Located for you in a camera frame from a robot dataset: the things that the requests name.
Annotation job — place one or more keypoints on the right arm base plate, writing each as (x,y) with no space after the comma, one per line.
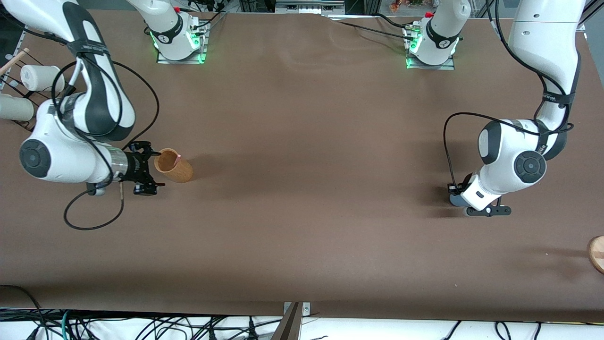
(163,57)

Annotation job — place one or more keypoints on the wooden rod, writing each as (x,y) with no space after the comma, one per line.
(14,59)

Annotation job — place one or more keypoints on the grey equipment box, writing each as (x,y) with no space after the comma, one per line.
(309,5)

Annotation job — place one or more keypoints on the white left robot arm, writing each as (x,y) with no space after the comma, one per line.
(509,151)

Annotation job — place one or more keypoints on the aluminium frame rail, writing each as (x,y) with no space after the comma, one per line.
(582,27)
(16,49)

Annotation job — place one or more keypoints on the metal table bracket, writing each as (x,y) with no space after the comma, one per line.
(306,309)

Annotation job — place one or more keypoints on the blue cup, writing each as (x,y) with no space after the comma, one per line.
(457,200)

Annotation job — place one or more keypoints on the round wooden disc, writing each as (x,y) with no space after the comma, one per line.
(597,255)

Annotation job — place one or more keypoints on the white cup with label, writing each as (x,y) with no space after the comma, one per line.
(40,78)

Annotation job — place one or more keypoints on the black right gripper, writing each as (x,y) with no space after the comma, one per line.
(136,166)

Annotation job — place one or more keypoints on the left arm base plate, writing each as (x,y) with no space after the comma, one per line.
(443,66)

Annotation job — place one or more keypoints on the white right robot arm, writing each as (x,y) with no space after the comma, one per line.
(56,156)

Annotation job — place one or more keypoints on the bamboo cylinder cup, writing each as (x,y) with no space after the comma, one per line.
(178,171)

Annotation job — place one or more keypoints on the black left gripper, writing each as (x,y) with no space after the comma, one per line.
(467,181)

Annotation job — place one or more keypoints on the plain white cup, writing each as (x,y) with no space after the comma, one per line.
(14,108)

